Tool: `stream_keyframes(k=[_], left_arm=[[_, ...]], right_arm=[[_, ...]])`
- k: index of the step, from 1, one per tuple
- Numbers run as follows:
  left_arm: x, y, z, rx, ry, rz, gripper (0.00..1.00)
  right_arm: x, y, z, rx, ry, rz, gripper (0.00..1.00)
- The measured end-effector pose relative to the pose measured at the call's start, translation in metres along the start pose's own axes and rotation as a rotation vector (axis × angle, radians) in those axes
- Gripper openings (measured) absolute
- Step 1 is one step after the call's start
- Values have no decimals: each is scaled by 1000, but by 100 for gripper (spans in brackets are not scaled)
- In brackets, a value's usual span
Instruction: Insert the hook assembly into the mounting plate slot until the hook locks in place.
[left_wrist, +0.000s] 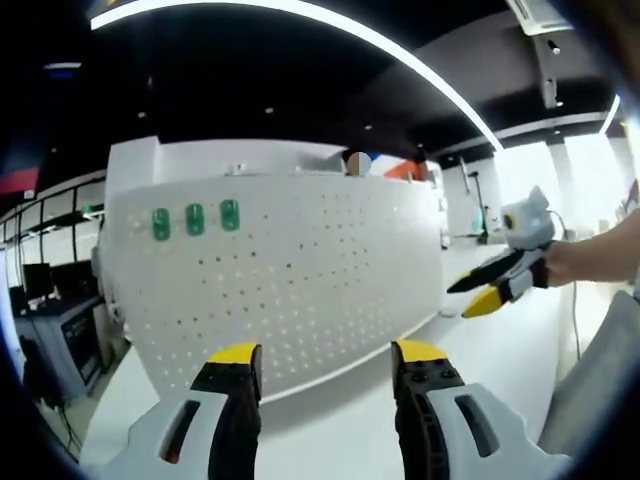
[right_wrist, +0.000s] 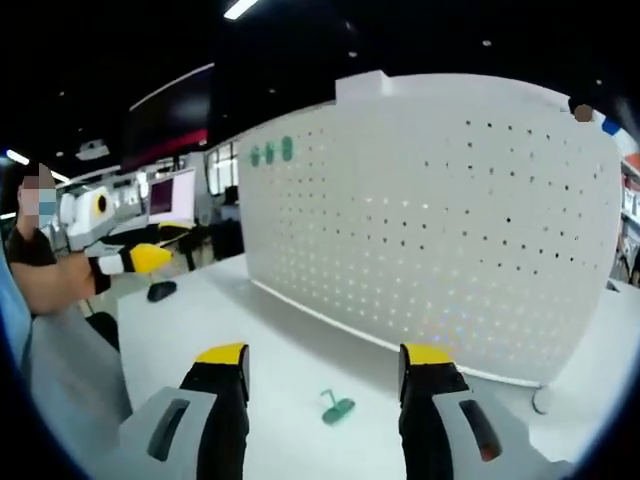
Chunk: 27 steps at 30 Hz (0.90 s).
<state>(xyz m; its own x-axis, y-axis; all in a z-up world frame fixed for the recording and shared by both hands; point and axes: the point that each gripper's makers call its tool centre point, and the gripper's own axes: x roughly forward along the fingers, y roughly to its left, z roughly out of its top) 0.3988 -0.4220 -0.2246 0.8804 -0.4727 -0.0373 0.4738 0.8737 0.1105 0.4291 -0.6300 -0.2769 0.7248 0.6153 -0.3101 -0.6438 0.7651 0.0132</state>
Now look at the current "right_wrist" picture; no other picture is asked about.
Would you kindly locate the round white table grommet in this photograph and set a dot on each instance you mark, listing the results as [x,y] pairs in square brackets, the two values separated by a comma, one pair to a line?
[541,400]

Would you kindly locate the curved ceiling light strip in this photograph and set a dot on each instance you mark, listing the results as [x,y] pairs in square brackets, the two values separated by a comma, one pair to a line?
[172,85]

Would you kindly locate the green hook assembly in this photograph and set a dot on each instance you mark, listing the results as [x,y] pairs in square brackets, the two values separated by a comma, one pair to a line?
[287,149]
[337,412]
[270,154]
[255,156]

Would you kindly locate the black computer mouse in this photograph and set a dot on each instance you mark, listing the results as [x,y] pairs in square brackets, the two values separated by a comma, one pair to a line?
[162,291]

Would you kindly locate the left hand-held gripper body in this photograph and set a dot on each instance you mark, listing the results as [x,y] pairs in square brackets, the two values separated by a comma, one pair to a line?
[82,220]

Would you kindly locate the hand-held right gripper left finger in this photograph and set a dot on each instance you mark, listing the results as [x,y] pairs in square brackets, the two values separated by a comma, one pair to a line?
[165,435]

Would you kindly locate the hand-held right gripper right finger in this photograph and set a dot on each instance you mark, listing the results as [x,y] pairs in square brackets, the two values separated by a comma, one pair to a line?
[450,435]

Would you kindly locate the monitor with pink screen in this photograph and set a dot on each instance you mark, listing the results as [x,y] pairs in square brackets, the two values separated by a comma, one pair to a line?
[180,195]

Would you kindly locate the ceiling projector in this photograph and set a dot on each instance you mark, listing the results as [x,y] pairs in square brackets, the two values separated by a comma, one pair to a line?
[92,150]

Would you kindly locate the light blue cloth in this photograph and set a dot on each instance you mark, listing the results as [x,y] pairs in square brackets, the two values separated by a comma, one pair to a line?
[12,310]

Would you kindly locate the red and black banner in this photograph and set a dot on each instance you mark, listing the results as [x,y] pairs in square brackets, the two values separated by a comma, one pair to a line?
[165,145]

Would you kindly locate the white perforated mounting plate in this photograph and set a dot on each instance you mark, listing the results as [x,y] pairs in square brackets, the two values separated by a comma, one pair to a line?
[450,240]

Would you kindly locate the straight ceiling light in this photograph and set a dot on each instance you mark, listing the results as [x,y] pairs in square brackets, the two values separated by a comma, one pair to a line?
[241,8]

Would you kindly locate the grey office chair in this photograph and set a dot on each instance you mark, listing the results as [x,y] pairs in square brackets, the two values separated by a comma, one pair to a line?
[75,380]

